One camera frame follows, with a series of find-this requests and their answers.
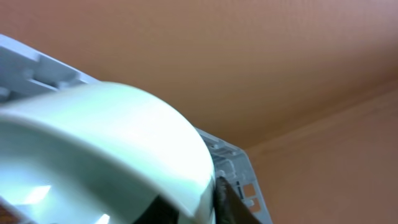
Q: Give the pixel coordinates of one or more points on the green bowl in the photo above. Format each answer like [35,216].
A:
[102,153]

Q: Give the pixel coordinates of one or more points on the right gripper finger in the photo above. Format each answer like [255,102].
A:
[229,209]

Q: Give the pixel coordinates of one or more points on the grey dishwasher rack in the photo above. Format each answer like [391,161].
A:
[26,72]

